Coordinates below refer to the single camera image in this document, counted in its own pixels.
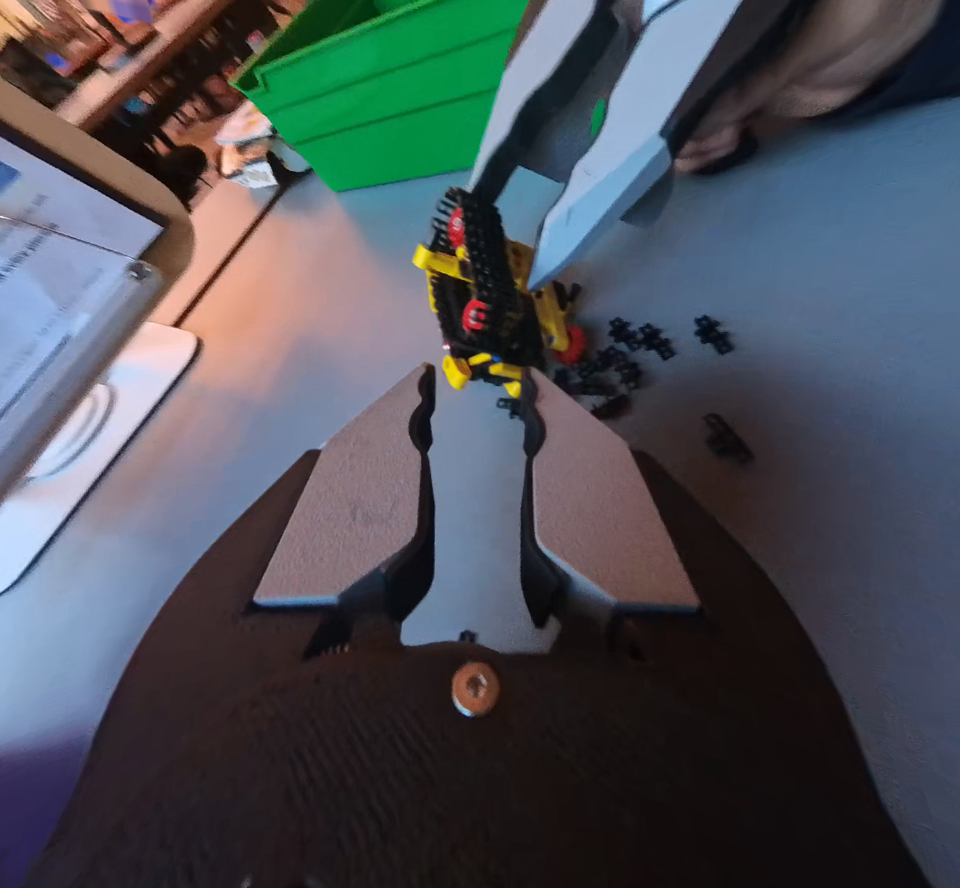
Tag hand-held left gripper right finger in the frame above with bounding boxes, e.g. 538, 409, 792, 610
519, 369, 702, 634

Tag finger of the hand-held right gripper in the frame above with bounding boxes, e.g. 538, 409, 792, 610
525, 0, 753, 290
466, 0, 627, 202

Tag green plastic bin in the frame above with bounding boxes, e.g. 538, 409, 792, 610
227, 0, 575, 193

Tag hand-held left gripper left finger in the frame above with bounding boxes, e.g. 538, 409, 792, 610
252, 363, 438, 626

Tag long work table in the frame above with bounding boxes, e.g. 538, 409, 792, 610
52, 0, 271, 131

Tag person's right forearm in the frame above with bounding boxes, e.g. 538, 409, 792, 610
840, 0, 960, 127

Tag scattered black lego track links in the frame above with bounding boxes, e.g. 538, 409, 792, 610
495, 314, 756, 466

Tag stack of booklets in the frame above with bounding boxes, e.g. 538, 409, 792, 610
216, 104, 312, 191

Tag person's right hand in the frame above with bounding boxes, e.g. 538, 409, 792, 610
675, 0, 952, 178

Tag instruction sheet display stand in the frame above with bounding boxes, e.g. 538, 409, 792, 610
0, 81, 202, 596

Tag yellow black lego vehicle model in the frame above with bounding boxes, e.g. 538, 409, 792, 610
411, 186, 588, 391

